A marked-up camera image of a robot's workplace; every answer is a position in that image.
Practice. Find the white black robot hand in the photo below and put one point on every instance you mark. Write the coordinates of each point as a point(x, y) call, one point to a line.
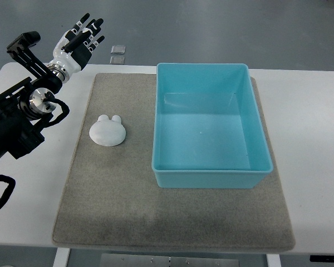
point(74, 50)

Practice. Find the white bunny toy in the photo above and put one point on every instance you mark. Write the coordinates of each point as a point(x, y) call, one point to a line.
point(107, 131)

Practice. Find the blue plastic box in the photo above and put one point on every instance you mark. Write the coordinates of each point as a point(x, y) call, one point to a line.
point(208, 132)

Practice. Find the lower metal floor plate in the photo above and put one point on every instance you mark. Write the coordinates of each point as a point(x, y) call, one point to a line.
point(117, 60)

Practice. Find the grey felt mat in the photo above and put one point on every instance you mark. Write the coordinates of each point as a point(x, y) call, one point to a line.
point(111, 199)

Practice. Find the left white table leg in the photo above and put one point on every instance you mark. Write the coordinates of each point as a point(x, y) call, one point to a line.
point(61, 257)

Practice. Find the white table leg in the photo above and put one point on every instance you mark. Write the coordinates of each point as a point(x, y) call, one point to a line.
point(273, 260)
point(61, 257)

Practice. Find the right white table leg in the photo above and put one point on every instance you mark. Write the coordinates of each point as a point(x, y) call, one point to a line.
point(273, 260)

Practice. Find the black table control panel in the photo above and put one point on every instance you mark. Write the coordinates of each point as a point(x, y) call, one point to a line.
point(322, 258)

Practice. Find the metal table base plate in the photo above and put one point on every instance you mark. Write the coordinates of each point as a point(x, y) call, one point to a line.
point(149, 260)

